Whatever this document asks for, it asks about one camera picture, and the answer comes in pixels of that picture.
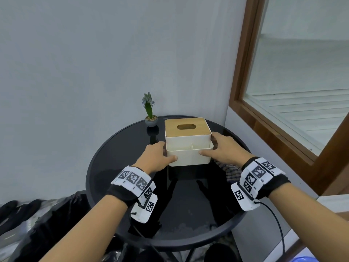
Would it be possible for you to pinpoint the person's left hand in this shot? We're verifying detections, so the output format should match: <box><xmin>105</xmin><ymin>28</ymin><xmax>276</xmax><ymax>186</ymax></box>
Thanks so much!
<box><xmin>135</xmin><ymin>142</ymin><xmax>177</xmax><ymax>176</ymax></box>

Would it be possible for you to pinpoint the person's right hand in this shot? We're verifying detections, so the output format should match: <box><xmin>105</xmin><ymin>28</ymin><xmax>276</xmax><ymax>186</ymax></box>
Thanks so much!
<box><xmin>199</xmin><ymin>132</ymin><xmax>254</xmax><ymax>168</ymax></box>

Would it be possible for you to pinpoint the white tissue box wooden lid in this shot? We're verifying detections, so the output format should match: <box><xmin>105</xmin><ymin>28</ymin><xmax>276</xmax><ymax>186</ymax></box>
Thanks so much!
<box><xmin>164</xmin><ymin>117</ymin><xmax>214</xmax><ymax>167</ymax></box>

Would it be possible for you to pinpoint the person's left forearm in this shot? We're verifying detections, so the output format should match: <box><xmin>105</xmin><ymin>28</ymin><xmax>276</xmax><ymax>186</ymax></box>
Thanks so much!
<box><xmin>39</xmin><ymin>192</ymin><xmax>129</xmax><ymax>262</ymax></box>

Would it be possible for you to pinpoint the person's right forearm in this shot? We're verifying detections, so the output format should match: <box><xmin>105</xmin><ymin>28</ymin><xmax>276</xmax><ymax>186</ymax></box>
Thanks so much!
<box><xmin>268</xmin><ymin>188</ymin><xmax>349</xmax><ymax>262</ymax></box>

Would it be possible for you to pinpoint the white marker wrist tracker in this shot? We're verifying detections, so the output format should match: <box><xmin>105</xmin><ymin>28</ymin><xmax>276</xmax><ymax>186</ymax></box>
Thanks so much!
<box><xmin>106</xmin><ymin>166</ymin><xmax>159</xmax><ymax>224</ymax></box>
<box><xmin>230</xmin><ymin>157</ymin><xmax>292</xmax><ymax>212</ymax></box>

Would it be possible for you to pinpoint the round black glass table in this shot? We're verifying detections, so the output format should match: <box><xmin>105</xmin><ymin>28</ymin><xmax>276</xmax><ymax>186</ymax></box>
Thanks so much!
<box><xmin>85</xmin><ymin>115</ymin><xmax>252</xmax><ymax>245</ymax></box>

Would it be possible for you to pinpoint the small potted plant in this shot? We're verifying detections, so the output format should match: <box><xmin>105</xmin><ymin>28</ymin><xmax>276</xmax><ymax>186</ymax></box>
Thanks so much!
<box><xmin>141</xmin><ymin>92</ymin><xmax>159</xmax><ymax>127</ymax></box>

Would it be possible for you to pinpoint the black round bin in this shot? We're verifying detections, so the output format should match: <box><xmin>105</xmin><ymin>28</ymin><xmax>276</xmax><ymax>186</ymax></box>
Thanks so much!
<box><xmin>208</xmin><ymin>243</ymin><xmax>242</xmax><ymax>262</ymax></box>

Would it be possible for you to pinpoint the black plastic bag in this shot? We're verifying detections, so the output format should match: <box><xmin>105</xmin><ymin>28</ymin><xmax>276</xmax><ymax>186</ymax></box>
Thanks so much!
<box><xmin>8</xmin><ymin>190</ymin><xmax>124</xmax><ymax>262</ymax></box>

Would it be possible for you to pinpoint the black slipper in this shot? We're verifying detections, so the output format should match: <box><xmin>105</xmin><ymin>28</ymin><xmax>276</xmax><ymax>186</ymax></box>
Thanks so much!
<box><xmin>0</xmin><ymin>199</ymin><xmax>42</xmax><ymax>235</ymax></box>
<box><xmin>0</xmin><ymin>200</ymin><xmax>19</xmax><ymax>225</ymax></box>

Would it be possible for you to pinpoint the wooden window frame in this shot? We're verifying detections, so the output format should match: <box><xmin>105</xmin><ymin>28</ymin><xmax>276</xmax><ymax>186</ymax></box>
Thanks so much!
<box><xmin>228</xmin><ymin>0</ymin><xmax>349</xmax><ymax>197</ymax></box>

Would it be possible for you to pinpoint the black cable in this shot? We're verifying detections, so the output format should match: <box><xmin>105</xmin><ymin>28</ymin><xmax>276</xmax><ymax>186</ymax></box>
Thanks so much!
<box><xmin>256</xmin><ymin>201</ymin><xmax>286</xmax><ymax>262</ymax></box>

